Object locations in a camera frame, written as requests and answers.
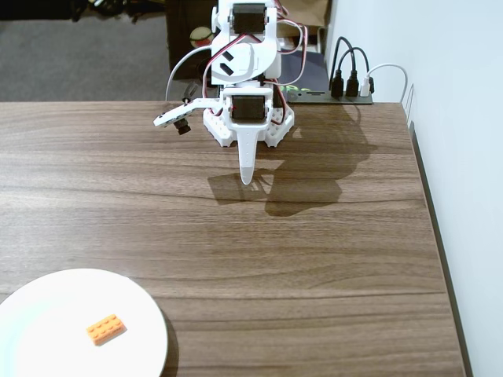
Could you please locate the white round plate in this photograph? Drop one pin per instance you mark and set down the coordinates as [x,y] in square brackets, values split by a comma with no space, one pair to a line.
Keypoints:
[47,314]

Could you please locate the brown cardboard box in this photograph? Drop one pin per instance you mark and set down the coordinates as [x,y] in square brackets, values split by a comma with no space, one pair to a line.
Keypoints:
[310,13]

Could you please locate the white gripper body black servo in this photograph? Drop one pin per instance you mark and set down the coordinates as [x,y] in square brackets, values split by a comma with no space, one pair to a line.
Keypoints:
[247,109]

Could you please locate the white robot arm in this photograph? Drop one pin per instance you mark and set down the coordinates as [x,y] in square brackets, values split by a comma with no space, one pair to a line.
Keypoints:
[251,59]

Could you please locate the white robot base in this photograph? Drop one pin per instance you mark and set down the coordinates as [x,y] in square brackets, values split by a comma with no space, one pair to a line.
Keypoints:
[281,125]

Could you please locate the red and yellow ball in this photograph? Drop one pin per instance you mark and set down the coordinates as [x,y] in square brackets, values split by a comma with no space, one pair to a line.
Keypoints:
[199,37]

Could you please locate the orange lego block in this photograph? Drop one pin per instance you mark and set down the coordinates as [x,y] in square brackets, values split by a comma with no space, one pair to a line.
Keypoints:
[107,330]

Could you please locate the black chair base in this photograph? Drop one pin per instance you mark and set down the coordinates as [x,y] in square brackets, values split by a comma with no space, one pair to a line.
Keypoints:
[118,8]

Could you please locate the black USB hub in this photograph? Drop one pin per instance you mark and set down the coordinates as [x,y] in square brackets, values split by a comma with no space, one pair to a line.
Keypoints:
[314,98]

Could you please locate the black cabinet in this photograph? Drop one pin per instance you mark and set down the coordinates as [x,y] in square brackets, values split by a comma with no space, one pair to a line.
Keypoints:
[178,31]

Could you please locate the dark mat green print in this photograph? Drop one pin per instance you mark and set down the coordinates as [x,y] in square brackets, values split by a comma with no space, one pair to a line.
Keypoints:
[314,70]

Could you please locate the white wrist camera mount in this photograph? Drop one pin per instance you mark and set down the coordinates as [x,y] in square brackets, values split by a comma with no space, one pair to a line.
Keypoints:
[173,114]

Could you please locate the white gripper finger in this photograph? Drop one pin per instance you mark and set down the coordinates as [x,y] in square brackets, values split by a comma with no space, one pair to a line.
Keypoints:
[247,157]

